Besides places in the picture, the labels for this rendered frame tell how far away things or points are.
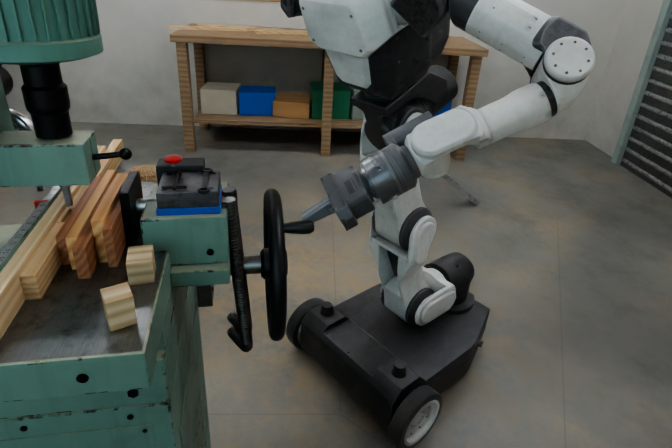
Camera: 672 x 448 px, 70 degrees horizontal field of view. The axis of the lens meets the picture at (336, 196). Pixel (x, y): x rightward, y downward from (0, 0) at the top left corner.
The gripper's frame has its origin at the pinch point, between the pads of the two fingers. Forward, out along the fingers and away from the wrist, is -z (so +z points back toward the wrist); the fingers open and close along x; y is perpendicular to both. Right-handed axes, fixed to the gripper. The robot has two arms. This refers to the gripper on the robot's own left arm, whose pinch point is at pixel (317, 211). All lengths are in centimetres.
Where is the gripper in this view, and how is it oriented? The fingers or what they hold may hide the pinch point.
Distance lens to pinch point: 86.5
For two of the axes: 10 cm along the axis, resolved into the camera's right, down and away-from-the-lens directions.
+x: -3.2, -6.7, 6.7
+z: 8.8, -4.8, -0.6
